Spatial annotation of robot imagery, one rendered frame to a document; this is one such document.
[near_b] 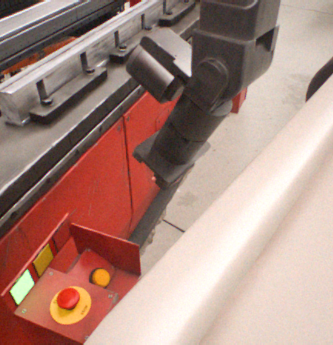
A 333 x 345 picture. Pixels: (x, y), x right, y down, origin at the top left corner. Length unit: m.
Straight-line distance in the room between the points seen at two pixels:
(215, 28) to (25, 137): 0.66
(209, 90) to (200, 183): 1.69
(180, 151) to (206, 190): 1.55
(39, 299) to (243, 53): 0.55
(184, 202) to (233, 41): 1.62
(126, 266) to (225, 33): 0.56
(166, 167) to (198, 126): 0.08
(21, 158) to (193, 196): 1.25
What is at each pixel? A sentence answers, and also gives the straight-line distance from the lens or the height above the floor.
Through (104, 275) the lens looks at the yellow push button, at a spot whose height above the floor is 0.73.
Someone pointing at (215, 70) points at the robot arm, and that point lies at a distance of 0.33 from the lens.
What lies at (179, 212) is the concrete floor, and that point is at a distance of 1.86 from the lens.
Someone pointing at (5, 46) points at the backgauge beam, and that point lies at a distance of 1.26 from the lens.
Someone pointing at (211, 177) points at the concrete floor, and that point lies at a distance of 2.07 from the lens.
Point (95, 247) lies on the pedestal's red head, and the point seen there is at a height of 0.75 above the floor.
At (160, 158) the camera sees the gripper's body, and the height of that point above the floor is 1.08.
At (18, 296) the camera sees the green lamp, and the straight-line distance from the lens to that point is 0.69.
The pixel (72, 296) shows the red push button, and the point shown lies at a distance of 0.66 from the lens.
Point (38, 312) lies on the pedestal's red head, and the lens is 0.69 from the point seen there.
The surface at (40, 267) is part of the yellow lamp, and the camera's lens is 0.71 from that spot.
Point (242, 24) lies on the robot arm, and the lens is 0.33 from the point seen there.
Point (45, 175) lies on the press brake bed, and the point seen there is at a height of 0.82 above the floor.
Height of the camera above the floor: 1.36
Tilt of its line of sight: 42 degrees down
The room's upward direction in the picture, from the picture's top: straight up
